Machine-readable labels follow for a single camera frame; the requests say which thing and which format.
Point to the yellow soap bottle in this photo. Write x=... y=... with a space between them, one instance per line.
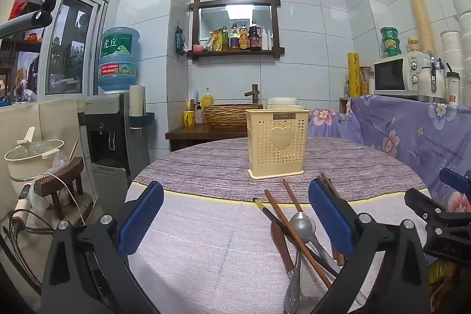
x=207 y=99

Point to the white thermos kettle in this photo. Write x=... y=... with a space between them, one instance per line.
x=428 y=80

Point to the pink round ornament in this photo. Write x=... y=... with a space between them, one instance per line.
x=198 y=48

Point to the beige cover cloth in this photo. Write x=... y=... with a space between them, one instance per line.
x=55 y=119

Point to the cluttered storage shelf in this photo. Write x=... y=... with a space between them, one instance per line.
x=18 y=60

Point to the wooden framed mirror shelf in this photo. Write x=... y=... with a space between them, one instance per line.
x=235 y=1

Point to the woven pattern wash basin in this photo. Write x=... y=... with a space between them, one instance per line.
x=231 y=115

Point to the amber sauce bottle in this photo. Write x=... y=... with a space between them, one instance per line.
x=243 y=37

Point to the white squeeze bottle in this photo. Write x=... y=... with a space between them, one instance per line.
x=265 y=39

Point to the dark soy sauce bottle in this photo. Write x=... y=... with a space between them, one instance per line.
x=254 y=37

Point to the dark wooden washstand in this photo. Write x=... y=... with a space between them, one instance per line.
x=191 y=133

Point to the white microwave oven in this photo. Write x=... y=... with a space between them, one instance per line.
x=399 y=75

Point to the silver metal spoon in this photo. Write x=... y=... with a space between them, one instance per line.
x=301 y=225

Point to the white bottle with black lid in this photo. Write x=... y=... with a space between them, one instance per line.
x=452 y=89

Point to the yellow mug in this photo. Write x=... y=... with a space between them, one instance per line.
x=188 y=118

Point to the yellow roll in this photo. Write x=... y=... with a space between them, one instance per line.
x=354 y=75

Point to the cream cooking pot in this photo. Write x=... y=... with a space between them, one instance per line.
x=33 y=157

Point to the white paper towel roll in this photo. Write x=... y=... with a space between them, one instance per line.
x=137 y=100

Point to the grey water dispenser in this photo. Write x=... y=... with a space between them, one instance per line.
x=106 y=137

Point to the yellow-green seasoning packet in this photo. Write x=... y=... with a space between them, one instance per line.
x=211 y=41

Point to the purple floral cloth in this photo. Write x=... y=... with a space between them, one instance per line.
x=404 y=130

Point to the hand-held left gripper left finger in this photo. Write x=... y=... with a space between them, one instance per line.
x=141 y=222

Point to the blue water jug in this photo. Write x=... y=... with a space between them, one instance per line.
x=119 y=58

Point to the purple label sauce bottle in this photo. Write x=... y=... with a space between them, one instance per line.
x=234 y=37

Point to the small dark wooden stool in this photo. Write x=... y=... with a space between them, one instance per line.
x=59 y=185

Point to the green instant noodle cups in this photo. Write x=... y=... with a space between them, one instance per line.
x=389 y=41

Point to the pink pump bottle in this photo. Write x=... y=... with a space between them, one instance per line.
x=199 y=116

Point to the small glass jar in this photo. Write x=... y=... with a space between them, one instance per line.
x=413 y=44

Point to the stack of white cups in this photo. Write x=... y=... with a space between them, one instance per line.
x=456 y=5

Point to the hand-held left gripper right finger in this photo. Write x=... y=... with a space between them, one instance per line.
x=331 y=222

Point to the tall beige paper cup stack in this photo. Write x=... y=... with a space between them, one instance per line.
x=419 y=16

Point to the small wooden box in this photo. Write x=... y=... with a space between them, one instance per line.
x=364 y=82

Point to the cream plastic utensil holder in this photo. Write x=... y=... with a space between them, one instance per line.
x=276 y=148

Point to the brown wooden spoon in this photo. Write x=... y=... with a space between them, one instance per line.
x=281 y=244

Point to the black chopstick with gold tip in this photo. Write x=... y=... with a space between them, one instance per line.
x=270 y=215

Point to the white brown rice cooker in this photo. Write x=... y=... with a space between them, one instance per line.
x=281 y=102

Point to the sliding glass window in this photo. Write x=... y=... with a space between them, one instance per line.
x=68 y=41

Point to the yellow oil bottle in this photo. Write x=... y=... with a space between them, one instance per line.
x=224 y=39

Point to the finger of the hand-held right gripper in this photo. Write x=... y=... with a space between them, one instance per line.
x=423 y=205
x=455 y=180

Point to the green hanging packet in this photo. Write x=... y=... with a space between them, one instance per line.
x=179 y=40

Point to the bronze faucet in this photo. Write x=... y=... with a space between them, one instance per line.
x=254 y=92

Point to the blue-grey cup holder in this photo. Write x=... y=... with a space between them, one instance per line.
x=145 y=119

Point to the white handheld device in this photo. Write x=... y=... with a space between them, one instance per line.
x=24 y=198

